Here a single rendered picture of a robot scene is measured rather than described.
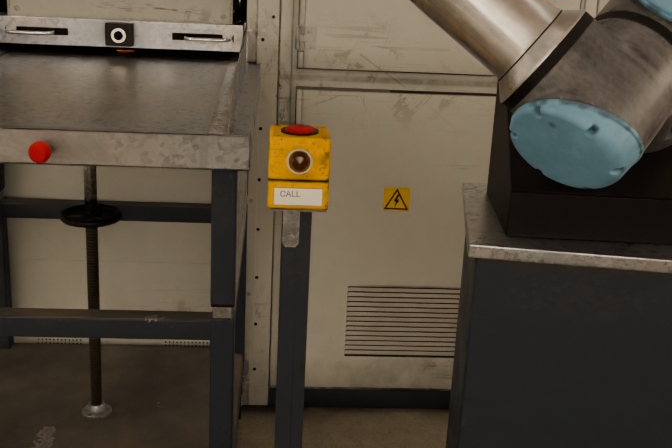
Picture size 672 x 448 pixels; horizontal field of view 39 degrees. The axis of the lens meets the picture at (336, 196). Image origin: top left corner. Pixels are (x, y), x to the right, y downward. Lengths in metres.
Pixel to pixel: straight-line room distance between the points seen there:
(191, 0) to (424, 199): 0.69
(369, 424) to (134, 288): 0.65
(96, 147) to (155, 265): 0.82
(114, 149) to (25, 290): 0.92
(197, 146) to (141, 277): 0.86
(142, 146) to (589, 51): 0.69
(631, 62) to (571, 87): 0.08
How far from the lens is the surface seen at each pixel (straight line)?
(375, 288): 2.27
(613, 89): 1.15
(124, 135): 1.48
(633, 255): 1.36
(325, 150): 1.23
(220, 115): 1.57
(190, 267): 2.26
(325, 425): 2.34
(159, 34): 2.16
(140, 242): 2.25
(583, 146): 1.15
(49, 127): 1.51
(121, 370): 2.21
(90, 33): 2.19
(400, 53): 2.12
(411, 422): 2.38
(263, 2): 2.11
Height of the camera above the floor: 1.19
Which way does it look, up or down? 17 degrees down
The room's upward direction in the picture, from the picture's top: 3 degrees clockwise
